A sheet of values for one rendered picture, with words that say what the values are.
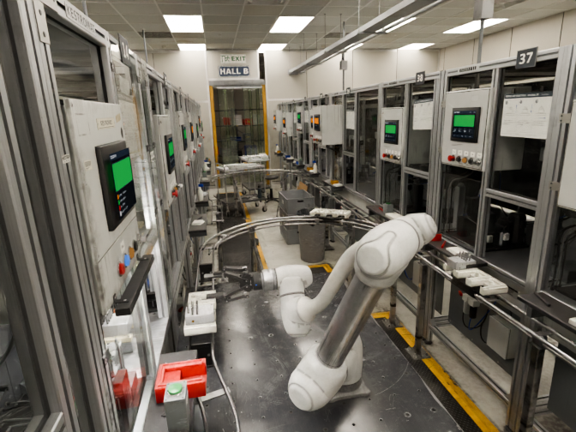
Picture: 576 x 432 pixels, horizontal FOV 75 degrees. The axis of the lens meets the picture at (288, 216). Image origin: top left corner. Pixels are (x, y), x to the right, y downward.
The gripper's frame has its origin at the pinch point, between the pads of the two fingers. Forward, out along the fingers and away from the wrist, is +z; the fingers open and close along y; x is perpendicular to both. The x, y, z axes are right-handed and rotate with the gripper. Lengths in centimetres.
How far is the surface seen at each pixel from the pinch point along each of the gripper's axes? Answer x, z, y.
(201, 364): 27.4, 4.6, -16.4
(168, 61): -826, 89, 193
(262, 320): -44, -24, -44
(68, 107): 62, 21, 69
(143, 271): 37.8, 16.9, 24.3
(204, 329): -10.6, 5.6, -25.7
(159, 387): 36.4, 17.3, -15.9
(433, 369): -63, -144, -111
